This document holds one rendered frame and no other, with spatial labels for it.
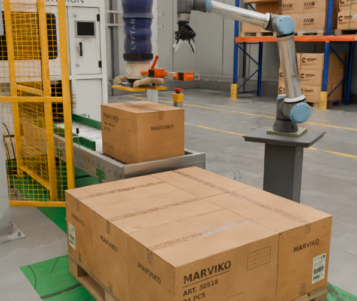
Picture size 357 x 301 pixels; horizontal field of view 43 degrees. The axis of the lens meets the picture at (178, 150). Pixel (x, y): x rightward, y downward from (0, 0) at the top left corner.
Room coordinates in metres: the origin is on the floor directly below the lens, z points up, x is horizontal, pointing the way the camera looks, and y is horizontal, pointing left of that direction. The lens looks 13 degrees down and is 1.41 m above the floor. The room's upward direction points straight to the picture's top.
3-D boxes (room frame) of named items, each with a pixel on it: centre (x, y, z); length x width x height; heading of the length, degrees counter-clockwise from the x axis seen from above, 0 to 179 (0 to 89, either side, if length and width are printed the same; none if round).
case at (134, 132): (3.47, 0.29, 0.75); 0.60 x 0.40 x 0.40; 34
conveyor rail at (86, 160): (3.94, 1.02, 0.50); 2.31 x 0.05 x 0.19; 35
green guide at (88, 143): (4.27, 1.17, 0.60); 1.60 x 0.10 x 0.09; 35
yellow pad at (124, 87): (3.43, 0.38, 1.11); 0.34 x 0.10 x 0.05; 36
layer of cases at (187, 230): (2.43, -0.06, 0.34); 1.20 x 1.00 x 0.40; 35
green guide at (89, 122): (4.57, 0.73, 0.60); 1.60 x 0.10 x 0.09; 35
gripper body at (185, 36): (3.03, -0.03, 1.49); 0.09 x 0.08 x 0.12; 35
